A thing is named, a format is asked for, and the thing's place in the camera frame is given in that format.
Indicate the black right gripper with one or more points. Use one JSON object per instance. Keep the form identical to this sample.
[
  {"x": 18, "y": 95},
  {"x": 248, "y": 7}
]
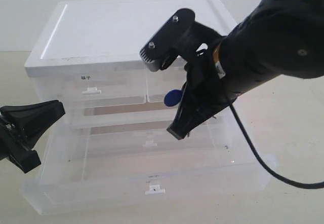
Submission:
[{"x": 203, "y": 93}]

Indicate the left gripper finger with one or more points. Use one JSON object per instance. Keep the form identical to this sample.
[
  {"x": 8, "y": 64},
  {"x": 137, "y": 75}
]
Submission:
[
  {"x": 21, "y": 156},
  {"x": 30, "y": 122}
]

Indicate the key bunch with blue fob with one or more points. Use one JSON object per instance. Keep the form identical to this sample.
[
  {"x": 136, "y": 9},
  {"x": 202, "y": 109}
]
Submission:
[{"x": 172, "y": 98}]

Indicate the wide clear drawer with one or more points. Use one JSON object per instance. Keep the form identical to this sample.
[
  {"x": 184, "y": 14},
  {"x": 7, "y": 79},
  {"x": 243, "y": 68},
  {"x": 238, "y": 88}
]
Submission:
[
  {"x": 92, "y": 168},
  {"x": 135, "y": 128}
]

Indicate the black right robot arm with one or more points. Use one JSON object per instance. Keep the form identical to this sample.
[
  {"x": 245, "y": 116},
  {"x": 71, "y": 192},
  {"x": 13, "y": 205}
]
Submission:
[{"x": 278, "y": 37}]

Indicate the white translucent drawer cabinet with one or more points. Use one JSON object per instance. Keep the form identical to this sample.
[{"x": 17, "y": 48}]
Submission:
[{"x": 99, "y": 36}]

